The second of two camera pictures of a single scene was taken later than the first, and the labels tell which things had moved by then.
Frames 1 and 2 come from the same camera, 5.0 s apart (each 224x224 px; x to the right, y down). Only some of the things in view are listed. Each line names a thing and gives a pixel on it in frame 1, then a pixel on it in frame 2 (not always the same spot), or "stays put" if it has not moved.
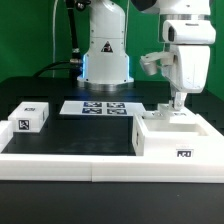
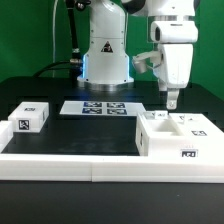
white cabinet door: [167, 110] to [195, 130]
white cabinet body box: [175, 136] stays put
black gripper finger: [173, 95] to [162, 86]
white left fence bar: [6, 133] stays put
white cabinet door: [152, 114] stays put
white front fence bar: [108, 168] stays put
